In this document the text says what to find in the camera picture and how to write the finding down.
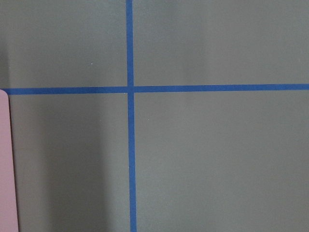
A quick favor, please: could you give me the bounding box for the pink plastic bin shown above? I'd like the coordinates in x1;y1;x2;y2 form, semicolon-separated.
0;90;19;232

